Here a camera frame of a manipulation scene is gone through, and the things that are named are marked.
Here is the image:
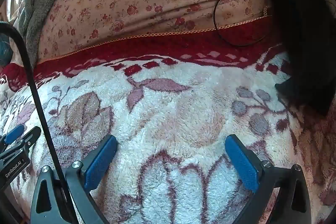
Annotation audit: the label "grey fleece blanket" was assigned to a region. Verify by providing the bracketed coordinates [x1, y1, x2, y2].
[16, 0, 82, 70]

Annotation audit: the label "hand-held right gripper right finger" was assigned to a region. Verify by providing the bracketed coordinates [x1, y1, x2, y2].
[225, 134, 312, 224]

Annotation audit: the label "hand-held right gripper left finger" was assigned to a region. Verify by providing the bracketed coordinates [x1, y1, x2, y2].
[31, 134, 118, 224]

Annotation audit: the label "thick black braided cable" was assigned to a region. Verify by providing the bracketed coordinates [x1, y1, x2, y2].
[0, 21, 77, 224]

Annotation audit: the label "white red floral fleece blanket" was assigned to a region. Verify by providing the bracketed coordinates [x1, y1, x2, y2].
[0, 35, 336, 224]

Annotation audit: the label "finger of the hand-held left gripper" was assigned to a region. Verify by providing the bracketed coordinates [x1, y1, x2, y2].
[0, 124, 26, 146]
[0, 126, 42, 155]

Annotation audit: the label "black pants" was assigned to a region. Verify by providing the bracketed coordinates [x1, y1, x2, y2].
[243, 0, 336, 116]

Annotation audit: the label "thin black cord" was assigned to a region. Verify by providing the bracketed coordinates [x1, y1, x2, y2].
[213, 0, 271, 47]

